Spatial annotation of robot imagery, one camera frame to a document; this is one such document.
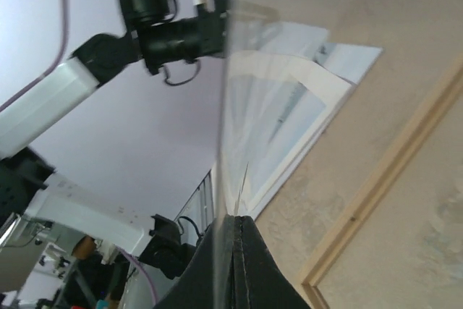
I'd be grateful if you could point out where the white photo mat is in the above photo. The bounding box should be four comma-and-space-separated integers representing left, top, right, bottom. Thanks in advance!
220, 51, 350, 214

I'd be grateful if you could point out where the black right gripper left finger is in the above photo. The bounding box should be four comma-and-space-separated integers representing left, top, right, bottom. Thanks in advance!
155, 214, 239, 308

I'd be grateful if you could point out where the aluminium mounting rail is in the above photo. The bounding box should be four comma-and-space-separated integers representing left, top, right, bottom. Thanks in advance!
175, 168, 216, 244

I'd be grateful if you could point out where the landscape photo print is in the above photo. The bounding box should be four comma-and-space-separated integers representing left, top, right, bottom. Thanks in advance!
226, 75, 326, 196

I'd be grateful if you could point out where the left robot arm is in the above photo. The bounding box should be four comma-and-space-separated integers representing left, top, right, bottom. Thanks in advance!
1, 0, 229, 279

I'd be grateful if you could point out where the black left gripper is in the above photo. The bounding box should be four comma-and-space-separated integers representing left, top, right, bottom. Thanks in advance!
197, 0, 229, 58

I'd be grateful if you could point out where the light wooden picture frame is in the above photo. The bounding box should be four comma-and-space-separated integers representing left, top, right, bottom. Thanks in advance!
300, 56, 462, 309

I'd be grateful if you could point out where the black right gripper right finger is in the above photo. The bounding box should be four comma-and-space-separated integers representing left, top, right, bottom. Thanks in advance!
234, 216, 310, 309

